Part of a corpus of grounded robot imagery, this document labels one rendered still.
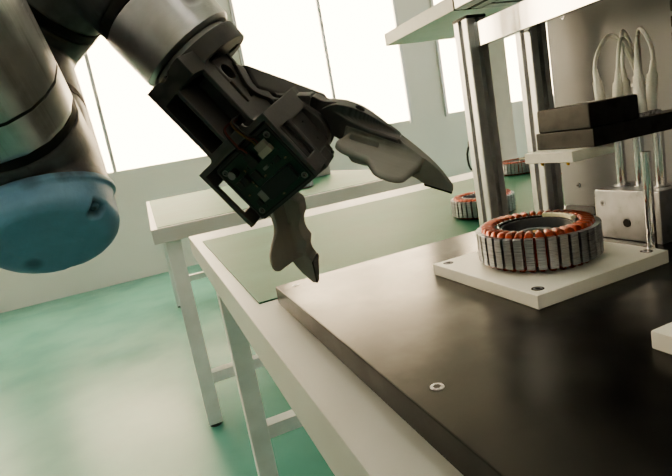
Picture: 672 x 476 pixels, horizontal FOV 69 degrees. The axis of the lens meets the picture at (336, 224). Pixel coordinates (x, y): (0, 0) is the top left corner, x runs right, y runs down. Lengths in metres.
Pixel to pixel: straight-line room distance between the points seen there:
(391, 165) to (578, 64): 0.48
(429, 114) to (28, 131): 5.55
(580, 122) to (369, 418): 0.33
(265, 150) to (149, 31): 0.11
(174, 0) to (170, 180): 4.51
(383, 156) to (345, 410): 0.18
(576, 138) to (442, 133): 5.33
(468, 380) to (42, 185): 0.27
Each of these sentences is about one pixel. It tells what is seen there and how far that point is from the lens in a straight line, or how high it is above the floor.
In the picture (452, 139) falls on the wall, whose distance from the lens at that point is 5.90.
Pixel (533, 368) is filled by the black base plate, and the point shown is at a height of 0.77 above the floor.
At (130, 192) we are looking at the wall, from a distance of 4.85.
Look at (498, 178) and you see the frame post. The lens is 0.70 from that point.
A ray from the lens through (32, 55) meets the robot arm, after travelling 0.28.
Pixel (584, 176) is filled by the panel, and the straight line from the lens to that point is 0.80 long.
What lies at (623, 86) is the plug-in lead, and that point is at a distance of 0.62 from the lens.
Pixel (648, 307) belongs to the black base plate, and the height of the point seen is 0.77.
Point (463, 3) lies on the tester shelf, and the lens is 0.73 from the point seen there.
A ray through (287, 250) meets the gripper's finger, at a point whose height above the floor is 0.85.
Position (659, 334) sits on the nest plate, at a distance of 0.36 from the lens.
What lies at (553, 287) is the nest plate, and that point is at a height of 0.78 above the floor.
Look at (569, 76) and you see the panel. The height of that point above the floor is 0.96.
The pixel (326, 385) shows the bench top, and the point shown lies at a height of 0.75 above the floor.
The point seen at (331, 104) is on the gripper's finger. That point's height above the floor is 0.95.
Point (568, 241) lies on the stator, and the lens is 0.47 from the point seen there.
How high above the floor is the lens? 0.93
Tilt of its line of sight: 10 degrees down
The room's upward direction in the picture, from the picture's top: 10 degrees counter-clockwise
